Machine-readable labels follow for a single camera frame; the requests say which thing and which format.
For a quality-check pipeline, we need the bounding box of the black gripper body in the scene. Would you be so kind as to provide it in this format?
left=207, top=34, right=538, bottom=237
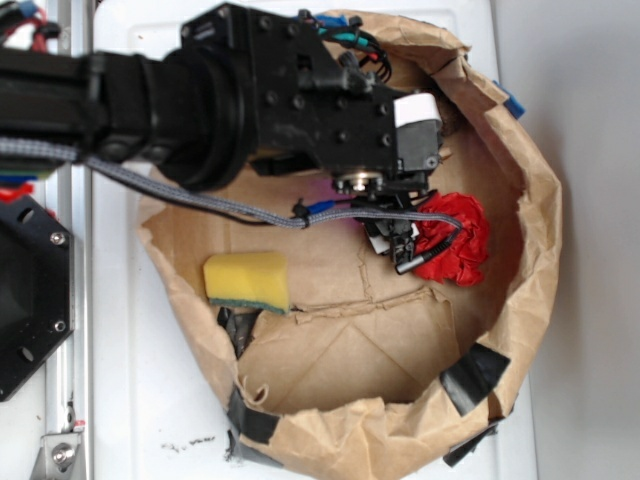
left=180, top=3, right=441, bottom=198

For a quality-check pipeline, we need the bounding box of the tan spiral sea shell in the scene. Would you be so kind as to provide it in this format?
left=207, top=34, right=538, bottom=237
left=439, top=146, right=453, bottom=162

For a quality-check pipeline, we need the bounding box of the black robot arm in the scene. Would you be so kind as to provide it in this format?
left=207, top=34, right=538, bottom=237
left=1, top=3, right=442, bottom=195

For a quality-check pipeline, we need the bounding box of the dark brown rock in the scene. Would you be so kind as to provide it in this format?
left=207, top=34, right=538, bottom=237
left=436, top=97, right=466, bottom=137

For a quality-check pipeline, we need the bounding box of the yellow green sponge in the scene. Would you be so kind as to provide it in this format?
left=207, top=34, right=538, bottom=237
left=203, top=252, right=290, bottom=315

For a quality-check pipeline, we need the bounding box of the red crumpled paper ball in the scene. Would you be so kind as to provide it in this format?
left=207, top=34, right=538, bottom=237
left=413, top=193, right=490, bottom=287

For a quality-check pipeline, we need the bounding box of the brown paper bag bin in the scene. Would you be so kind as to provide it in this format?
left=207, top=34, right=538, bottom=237
left=139, top=13, right=562, bottom=479

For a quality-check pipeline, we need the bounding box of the aluminium frame rail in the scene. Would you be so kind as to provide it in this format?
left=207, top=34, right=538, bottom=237
left=42, top=0, right=94, bottom=480

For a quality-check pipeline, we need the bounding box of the grey braided cable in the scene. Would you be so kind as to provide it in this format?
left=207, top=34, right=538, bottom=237
left=0, top=135, right=469, bottom=234

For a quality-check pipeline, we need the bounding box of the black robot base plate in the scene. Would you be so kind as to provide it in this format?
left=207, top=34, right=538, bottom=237
left=1, top=196, right=72, bottom=402

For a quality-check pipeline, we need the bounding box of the metal corner bracket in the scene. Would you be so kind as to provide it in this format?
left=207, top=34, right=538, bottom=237
left=29, top=432, right=86, bottom=480

